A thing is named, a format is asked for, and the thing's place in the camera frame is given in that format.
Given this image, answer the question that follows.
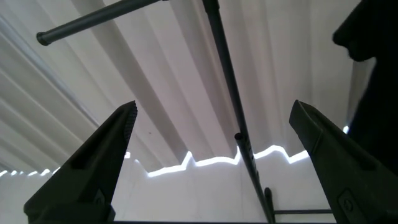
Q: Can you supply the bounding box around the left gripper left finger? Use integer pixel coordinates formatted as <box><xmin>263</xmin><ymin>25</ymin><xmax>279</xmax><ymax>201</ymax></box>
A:
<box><xmin>24</xmin><ymin>100</ymin><xmax>139</xmax><ymax>223</ymax></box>

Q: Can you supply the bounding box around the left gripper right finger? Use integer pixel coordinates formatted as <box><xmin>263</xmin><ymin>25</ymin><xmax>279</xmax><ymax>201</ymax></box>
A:
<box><xmin>289</xmin><ymin>99</ymin><xmax>398</xmax><ymax>224</ymax></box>

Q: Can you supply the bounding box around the black T-shirt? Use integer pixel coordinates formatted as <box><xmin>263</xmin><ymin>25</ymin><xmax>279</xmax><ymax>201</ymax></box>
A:
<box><xmin>331</xmin><ymin>0</ymin><xmax>398</xmax><ymax>177</ymax></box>

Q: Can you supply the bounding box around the black clothes rack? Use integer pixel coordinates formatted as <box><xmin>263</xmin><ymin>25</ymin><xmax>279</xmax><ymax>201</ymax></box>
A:
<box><xmin>35</xmin><ymin>0</ymin><xmax>333</xmax><ymax>223</ymax></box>

